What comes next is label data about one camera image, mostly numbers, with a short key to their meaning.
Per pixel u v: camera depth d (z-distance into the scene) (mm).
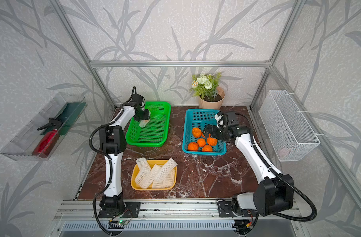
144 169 782
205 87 927
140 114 937
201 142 938
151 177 794
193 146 906
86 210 762
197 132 990
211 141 935
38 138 642
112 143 632
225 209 725
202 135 780
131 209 734
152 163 860
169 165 794
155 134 1019
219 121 722
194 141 991
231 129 572
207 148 902
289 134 617
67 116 708
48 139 601
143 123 1029
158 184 789
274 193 398
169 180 801
